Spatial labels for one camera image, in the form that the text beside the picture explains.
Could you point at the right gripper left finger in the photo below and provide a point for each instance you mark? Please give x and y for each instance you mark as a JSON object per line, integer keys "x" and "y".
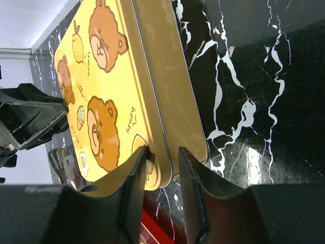
{"x": 107, "y": 211}

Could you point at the red lacquer tray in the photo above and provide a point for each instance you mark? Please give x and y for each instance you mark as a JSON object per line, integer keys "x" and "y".
{"x": 152, "y": 232}

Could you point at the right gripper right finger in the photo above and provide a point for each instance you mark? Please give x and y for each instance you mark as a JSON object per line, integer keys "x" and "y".
{"x": 218, "y": 211}

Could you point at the gold chocolate tin box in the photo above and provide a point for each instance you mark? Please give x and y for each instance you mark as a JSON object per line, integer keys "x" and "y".
{"x": 171, "y": 81}

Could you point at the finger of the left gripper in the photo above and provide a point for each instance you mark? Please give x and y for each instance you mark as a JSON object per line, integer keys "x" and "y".
{"x": 30, "y": 117}

